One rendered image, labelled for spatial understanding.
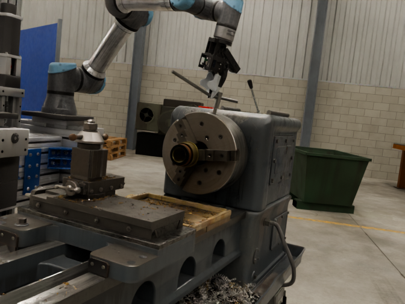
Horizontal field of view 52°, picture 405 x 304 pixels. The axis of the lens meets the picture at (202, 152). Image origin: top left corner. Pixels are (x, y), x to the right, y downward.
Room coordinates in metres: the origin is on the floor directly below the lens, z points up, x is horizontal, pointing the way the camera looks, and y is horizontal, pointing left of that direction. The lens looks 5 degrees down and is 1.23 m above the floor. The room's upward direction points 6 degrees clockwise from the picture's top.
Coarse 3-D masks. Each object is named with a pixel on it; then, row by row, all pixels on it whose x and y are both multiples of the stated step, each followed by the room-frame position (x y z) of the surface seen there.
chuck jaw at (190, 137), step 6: (180, 120) 1.56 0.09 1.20; (186, 120) 1.58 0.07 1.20; (180, 126) 1.56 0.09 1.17; (186, 126) 1.55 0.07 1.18; (180, 132) 1.53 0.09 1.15; (186, 132) 1.53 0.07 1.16; (192, 132) 1.57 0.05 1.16; (180, 138) 1.53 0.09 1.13; (186, 138) 1.50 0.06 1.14; (192, 138) 1.55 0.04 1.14
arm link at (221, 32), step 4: (216, 28) 1.51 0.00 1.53; (220, 28) 1.50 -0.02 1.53; (224, 28) 1.49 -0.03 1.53; (228, 28) 1.49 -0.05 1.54; (216, 32) 1.51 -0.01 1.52; (220, 32) 1.50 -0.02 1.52; (224, 32) 1.49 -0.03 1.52; (228, 32) 1.50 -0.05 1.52; (232, 32) 1.50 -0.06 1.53; (216, 36) 1.51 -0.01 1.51; (220, 36) 1.50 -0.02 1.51; (224, 36) 1.50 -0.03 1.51; (228, 36) 1.50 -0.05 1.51; (232, 36) 1.51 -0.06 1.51; (228, 40) 1.51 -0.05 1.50; (232, 40) 1.52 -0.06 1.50
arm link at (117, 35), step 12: (132, 12) 1.74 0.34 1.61; (144, 12) 1.78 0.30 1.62; (120, 24) 1.79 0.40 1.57; (132, 24) 1.79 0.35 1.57; (144, 24) 1.84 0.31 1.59; (108, 36) 1.84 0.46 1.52; (120, 36) 1.83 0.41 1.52; (108, 48) 1.86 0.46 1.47; (120, 48) 1.88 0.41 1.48; (96, 60) 1.89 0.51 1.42; (108, 60) 1.89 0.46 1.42; (84, 72) 1.90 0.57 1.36; (96, 72) 1.91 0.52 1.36; (84, 84) 1.91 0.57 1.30; (96, 84) 1.95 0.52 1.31
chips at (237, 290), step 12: (216, 276) 1.61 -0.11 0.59; (204, 288) 1.43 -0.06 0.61; (216, 288) 1.59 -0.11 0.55; (228, 288) 1.47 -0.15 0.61; (240, 288) 1.52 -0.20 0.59; (252, 288) 1.52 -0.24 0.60; (180, 300) 1.34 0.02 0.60; (192, 300) 1.44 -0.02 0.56; (204, 300) 1.44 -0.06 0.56; (216, 300) 1.35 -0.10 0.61; (228, 300) 1.40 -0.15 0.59; (240, 300) 1.42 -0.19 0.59; (252, 300) 1.51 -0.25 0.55
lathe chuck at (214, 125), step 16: (192, 112) 1.58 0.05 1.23; (208, 112) 1.59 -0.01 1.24; (176, 128) 1.61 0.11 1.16; (192, 128) 1.58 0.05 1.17; (208, 128) 1.55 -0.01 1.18; (224, 128) 1.52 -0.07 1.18; (176, 144) 1.60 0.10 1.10; (208, 144) 1.55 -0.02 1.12; (224, 144) 1.52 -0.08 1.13; (240, 144) 1.55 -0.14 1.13; (208, 160) 1.54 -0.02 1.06; (240, 160) 1.54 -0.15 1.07; (192, 176) 1.57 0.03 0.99; (208, 176) 1.54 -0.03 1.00; (224, 176) 1.51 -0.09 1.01; (192, 192) 1.56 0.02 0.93; (208, 192) 1.54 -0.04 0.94
